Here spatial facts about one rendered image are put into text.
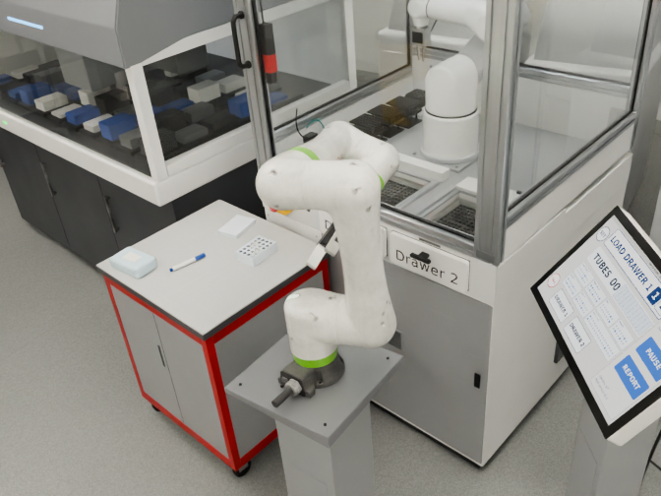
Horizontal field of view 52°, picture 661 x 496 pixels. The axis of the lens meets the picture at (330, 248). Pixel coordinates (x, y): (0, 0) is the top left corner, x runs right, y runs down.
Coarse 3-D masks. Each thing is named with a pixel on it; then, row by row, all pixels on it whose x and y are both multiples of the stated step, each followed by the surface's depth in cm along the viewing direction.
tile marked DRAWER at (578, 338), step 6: (576, 318) 163; (570, 324) 164; (576, 324) 162; (564, 330) 164; (570, 330) 163; (576, 330) 161; (582, 330) 159; (570, 336) 162; (576, 336) 160; (582, 336) 158; (588, 336) 157; (576, 342) 159; (582, 342) 157; (588, 342) 156; (576, 348) 158; (582, 348) 156
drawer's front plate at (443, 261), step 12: (396, 240) 216; (408, 240) 212; (408, 252) 215; (420, 252) 211; (432, 252) 207; (444, 252) 206; (408, 264) 217; (432, 264) 210; (444, 264) 206; (456, 264) 203; (468, 264) 201; (432, 276) 212; (444, 276) 209; (468, 276) 204; (456, 288) 207
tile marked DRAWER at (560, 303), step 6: (558, 294) 172; (564, 294) 170; (552, 300) 173; (558, 300) 171; (564, 300) 169; (552, 306) 172; (558, 306) 170; (564, 306) 168; (570, 306) 166; (558, 312) 169; (564, 312) 167; (570, 312) 165; (558, 318) 168; (564, 318) 166
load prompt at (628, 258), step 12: (612, 240) 165; (624, 240) 162; (612, 252) 163; (624, 252) 160; (636, 252) 157; (624, 264) 158; (636, 264) 155; (636, 276) 153; (648, 276) 150; (636, 288) 151; (648, 288) 149; (660, 288) 146; (648, 300) 147; (660, 300) 144; (660, 312) 143
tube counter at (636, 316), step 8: (616, 280) 158; (624, 280) 156; (608, 288) 159; (616, 288) 157; (624, 288) 155; (616, 296) 155; (624, 296) 153; (632, 296) 151; (624, 304) 152; (632, 304) 150; (640, 304) 148; (624, 312) 151; (632, 312) 149; (640, 312) 147; (632, 320) 148; (640, 320) 146; (648, 320) 145; (632, 328) 147; (640, 328) 145; (648, 328) 144
